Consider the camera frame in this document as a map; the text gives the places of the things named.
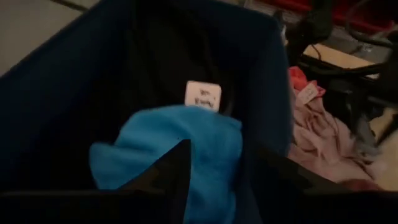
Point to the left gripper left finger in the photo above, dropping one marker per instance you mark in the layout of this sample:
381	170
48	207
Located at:
174	168

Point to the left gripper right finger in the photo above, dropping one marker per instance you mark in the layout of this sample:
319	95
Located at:
280	177

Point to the bright blue garment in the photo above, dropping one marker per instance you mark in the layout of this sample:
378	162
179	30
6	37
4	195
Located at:
211	149

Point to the pink garment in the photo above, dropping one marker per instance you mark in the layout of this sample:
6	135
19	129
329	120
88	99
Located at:
323	146

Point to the orange sock white tag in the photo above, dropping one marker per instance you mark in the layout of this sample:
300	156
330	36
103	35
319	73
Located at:
297	77

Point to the black garment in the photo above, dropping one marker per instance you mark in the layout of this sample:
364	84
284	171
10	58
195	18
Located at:
161	62

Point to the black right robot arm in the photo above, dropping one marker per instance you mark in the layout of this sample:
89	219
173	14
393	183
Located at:
351	93

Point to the navy white-striped fabric bin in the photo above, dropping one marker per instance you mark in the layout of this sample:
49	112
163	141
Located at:
46	109

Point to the red crate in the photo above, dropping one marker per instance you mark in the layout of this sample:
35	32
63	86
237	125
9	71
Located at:
357	21

